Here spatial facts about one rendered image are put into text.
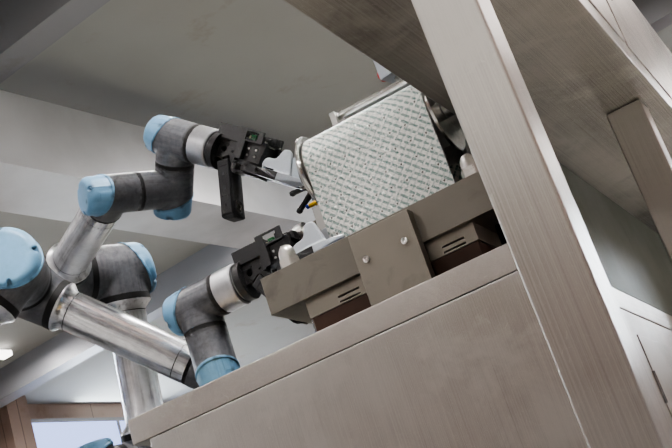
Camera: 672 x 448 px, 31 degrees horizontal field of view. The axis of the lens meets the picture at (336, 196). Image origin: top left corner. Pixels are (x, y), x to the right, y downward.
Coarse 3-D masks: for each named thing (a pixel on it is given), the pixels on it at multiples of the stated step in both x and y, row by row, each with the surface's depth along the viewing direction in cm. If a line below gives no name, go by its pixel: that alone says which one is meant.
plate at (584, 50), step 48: (288, 0) 137; (336, 0) 140; (384, 0) 144; (528, 0) 155; (576, 0) 159; (624, 0) 217; (384, 48) 155; (528, 48) 168; (576, 48) 173; (624, 48) 182; (432, 96) 173; (576, 96) 190; (624, 96) 196; (576, 144) 209; (624, 192) 244
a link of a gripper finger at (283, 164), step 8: (288, 152) 218; (264, 160) 220; (272, 160) 220; (280, 160) 219; (288, 160) 218; (272, 168) 219; (280, 168) 219; (288, 168) 218; (280, 176) 217; (288, 176) 217; (288, 184) 218; (296, 184) 217
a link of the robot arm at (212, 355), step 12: (204, 324) 209; (216, 324) 210; (192, 336) 209; (204, 336) 208; (216, 336) 209; (228, 336) 211; (192, 348) 209; (204, 348) 208; (216, 348) 208; (228, 348) 209; (192, 360) 209; (204, 360) 207; (216, 360) 207; (228, 360) 208; (204, 372) 207; (216, 372) 206; (228, 372) 207; (204, 384) 207
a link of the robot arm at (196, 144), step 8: (200, 128) 228; (208, 128) 228; (192, 136) 227; (200, 136) 226; (208, 136) 226; (192, 144) 227; (200, 144) 226; (192, 152) 227; (200, 152) 226; (192, 160) 228; (200, 160) 227
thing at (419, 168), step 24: (408, 144) 201; (432, 144) 199; (360, 168) 204; (384, 168) 202; (408, 168) 200; (432, 168) 198; (336, 192) 206; (360, 192) 204; (384, 192) 202; (408, 192) 200; (432, 192) 198; (336, 216) 205; (360, 216) 203; (384, 216) 201
